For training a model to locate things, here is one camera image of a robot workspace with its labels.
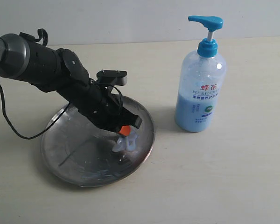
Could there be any blue pump lotion bottle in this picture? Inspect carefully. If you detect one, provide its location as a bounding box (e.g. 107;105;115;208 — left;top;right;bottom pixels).
175;15;227;133

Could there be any round steel plate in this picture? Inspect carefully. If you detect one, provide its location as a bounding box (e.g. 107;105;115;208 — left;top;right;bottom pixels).
40;97;155;187

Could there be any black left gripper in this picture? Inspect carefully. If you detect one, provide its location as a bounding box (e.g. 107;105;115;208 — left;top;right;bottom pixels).
70;81;142;137

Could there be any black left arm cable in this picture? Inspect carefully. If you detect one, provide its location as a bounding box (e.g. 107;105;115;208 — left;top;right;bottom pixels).
0;28;70;140

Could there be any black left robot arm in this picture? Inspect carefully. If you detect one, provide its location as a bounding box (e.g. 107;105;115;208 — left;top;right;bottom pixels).
0;28;142;136

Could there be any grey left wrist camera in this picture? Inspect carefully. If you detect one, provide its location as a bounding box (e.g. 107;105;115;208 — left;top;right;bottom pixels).
96;70;127;86

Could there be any blue soap blob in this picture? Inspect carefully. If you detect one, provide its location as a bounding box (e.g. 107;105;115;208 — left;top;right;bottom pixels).
112;131;138;152

